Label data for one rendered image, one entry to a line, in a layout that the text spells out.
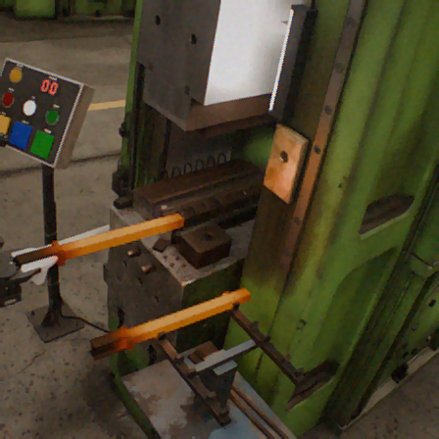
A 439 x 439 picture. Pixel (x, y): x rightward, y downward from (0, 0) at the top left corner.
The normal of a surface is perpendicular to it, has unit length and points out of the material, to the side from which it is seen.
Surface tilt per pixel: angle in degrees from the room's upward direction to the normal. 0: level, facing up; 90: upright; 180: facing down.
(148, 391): 0
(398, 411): 0
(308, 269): 90
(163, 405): 0
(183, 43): 90
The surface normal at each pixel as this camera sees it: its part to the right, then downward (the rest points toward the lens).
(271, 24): 0.62, 0.54
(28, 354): 0.15, -0.79
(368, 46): -0.77, 0.28
